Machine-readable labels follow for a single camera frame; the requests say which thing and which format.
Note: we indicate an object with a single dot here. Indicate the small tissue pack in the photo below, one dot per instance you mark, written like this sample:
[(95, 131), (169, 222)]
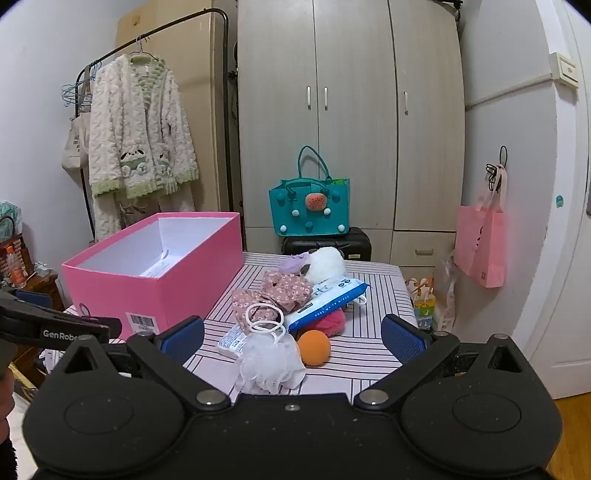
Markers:
[(231, 341)]

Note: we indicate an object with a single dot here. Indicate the orange sponge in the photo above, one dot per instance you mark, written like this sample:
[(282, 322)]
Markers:
[(314, 348)]

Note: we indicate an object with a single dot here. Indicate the white plastic bag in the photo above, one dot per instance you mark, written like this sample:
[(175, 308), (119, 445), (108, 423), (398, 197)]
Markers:
[(445, 300)]

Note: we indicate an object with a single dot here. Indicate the printed paper sheet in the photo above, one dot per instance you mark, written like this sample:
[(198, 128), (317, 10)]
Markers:
[(159, 265)]

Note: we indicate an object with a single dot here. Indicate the red fuzzy plush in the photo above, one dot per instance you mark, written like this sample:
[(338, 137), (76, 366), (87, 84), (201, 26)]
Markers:
[(330, 323)]

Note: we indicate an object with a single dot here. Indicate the black clothes rack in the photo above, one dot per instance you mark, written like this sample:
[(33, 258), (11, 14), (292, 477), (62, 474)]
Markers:
[(226, 92)]

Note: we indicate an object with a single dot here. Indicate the green patterned plastic bag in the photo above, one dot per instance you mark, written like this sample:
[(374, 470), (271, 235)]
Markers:
[(9, 214)]

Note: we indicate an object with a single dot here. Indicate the white bath pouf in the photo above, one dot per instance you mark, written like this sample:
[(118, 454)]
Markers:
[(270, 364)]

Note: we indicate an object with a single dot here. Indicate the white light switch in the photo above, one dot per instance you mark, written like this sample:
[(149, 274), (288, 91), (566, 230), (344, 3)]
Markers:
[(564, 70)]

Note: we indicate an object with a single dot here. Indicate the wooden nightstand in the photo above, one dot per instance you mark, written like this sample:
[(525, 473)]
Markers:
[(48, 288)]

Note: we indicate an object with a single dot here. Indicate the woven basket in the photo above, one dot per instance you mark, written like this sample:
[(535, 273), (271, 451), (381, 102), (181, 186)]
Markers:
[(7, 249)]

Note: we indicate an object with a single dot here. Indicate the pink cardboard box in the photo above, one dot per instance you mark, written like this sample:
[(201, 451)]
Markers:
[(184, 281)]

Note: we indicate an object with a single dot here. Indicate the black suitcase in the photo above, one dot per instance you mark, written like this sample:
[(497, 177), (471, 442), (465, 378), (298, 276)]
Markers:
[(355, 244)]

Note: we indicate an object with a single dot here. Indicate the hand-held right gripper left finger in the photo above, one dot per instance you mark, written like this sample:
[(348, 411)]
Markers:
[(182, 337)]

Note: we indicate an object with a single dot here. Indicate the orange drink bottle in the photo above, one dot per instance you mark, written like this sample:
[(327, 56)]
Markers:
[(16, 270)]

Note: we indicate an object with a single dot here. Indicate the wet wipes pack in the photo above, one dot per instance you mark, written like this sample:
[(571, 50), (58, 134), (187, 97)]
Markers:
[(332, 295)]

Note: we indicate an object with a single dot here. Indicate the grey wardrobe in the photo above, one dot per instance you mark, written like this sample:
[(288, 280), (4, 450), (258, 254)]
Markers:
[(355, 138)]

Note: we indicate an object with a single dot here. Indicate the beige tall cabinet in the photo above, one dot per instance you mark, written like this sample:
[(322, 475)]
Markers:
[(198, 55)]

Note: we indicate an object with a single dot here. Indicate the canvas tote bag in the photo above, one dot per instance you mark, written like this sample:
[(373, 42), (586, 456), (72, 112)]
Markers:
[(74, 147)]

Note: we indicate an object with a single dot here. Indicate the striped tablecloth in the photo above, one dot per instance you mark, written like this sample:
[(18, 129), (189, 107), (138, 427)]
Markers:
[(369, 286)]

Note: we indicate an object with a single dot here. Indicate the colourful gift bag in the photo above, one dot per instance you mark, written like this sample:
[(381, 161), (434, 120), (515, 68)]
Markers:
[(424, 307)]

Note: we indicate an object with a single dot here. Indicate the teal felt handbag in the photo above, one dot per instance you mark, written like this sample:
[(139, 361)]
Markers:
[(300, 217)]

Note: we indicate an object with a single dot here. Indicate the white plush toy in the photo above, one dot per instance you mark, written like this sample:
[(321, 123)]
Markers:
[(328, 265)]

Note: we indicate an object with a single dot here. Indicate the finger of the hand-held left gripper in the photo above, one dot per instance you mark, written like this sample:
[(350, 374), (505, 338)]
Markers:
[(34, 299), (107, 331)]

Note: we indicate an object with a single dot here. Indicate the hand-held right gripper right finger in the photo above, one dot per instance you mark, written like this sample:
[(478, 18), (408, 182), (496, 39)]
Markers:
[(401, 339)]

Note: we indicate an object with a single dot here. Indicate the cream fleece cardigan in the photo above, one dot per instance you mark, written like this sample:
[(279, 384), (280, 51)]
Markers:
[(134, 120)]

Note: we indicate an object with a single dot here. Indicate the pink shopping bag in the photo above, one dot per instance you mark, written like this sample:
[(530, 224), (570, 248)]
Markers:
[(478, 244)]

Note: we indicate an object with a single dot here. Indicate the pink floral cloth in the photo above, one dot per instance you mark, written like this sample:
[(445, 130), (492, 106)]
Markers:
[(281, 288)]

